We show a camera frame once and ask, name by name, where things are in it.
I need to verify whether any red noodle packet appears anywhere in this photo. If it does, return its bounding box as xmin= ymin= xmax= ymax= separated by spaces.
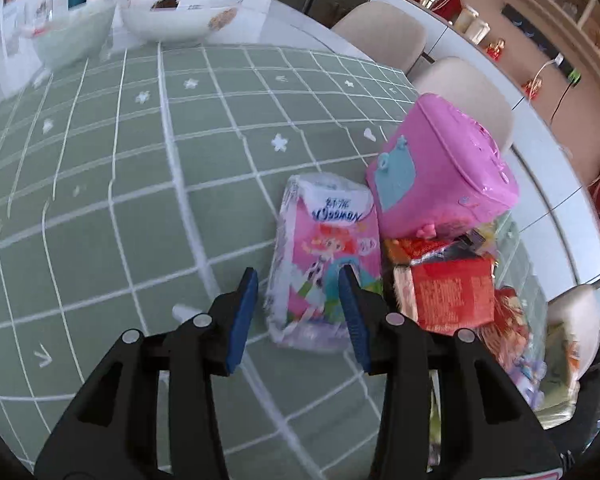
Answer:
xmin=384 ymin=238 xmax=495 ymax=335

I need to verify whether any pink white tissue pack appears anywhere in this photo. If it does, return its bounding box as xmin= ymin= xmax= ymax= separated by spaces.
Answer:
xmin=264 ymin=172 xmax=382 ymax=353

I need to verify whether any purple snack wrapper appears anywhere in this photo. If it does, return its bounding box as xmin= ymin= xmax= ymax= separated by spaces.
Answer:
xmin=508 ymin=356 xmax=546 ymax=411

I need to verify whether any red snack wrapper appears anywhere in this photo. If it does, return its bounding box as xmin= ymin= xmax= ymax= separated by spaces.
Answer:
xmin=480 ymin=287 xmax=530 ymax=372

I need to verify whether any green checked tablecloth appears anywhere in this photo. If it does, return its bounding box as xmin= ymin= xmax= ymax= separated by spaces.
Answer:
xmin=0 ymin=44 xmax=416 ymax=468

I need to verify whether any white sideboard cabinet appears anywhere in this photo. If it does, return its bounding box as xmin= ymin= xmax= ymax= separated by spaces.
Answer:
xmin=373 ymin=0 xmax=600 ymax=298

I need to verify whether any pink storage box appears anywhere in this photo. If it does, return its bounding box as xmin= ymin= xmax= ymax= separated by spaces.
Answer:
xmin=366 ymin=93 xmax=519 ymax=240

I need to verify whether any red figurine right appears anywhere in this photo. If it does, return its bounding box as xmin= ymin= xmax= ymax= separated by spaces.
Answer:
xmin=522 ymin=76 xmax=543 ymax=101

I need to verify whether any red figurine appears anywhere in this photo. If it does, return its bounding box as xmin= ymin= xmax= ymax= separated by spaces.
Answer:
xmin=486 ymin=38 xmax=506 ymax=62
xmin=522 ymin=76 xmax=543 ymax=101

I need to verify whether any red figurine left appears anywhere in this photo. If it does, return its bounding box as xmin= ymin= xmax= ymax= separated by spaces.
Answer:
xmin=486 ymin=38 xmax=506 ymax=62

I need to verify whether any white jar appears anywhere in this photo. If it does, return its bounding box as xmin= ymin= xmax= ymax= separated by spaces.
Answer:
xmin=465 ymin=18 xmax=491 ymax=46

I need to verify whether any pale green glass bowl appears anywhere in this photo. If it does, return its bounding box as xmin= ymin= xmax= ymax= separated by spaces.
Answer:
xmin=20 ymin=0 xmax=117 ymax=70

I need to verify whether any far beige chair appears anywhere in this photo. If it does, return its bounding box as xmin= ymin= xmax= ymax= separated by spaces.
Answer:
xmin=332 ymin=1 xmax=427 ymax=74

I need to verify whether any white bowl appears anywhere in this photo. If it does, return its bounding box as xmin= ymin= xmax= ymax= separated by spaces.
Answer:
xmin=119 ymin=0 xmax=244 ymax=42

